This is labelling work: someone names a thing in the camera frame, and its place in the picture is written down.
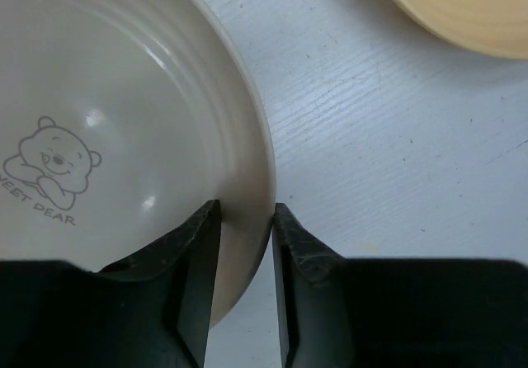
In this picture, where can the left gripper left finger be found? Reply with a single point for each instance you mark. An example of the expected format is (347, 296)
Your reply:
(150, 309)

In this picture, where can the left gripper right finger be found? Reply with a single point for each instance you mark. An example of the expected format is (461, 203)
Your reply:
(335, 311)

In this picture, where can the cream round plate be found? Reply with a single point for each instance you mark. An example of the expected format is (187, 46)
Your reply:
(120, 118)

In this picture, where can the yellow round plate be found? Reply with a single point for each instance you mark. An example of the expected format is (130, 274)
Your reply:
(493, 27)

